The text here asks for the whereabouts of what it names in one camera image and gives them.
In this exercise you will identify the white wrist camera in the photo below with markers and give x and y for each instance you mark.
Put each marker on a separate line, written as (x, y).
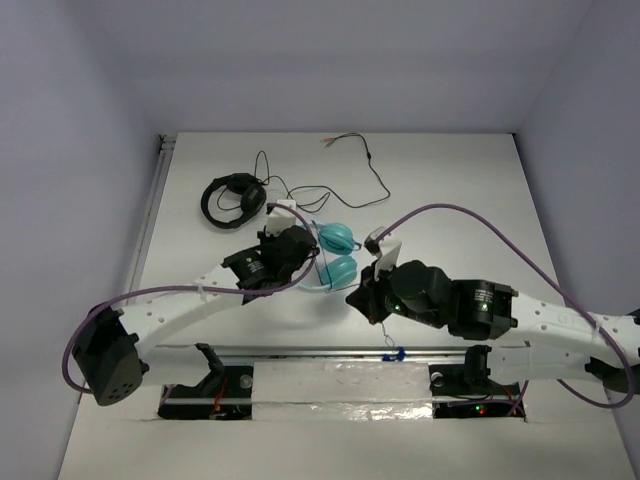
(385, 247)
(279, 217)

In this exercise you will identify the aluminium rail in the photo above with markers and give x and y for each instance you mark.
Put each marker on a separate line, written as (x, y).
(359, 353)

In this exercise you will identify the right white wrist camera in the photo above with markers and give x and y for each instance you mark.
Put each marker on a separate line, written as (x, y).
(385, 247)

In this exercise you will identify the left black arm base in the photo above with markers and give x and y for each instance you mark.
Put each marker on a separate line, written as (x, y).
(224, 393)

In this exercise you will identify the teal cat-ear headphones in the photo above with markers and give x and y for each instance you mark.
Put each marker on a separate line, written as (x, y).
(337, 268)

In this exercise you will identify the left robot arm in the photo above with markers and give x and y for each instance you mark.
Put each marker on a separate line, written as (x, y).
(107, 356)

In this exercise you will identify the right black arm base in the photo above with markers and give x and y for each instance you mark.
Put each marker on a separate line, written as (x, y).
(464, 390)

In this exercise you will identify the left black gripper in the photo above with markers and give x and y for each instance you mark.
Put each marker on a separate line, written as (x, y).
(302, 245)

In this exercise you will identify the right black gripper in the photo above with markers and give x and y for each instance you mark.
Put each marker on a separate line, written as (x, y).
(366, 297)

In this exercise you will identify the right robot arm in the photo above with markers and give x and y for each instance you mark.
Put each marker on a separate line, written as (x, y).
(513, 337)

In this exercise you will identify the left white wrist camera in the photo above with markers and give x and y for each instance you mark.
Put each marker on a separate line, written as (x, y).
(279, 217)

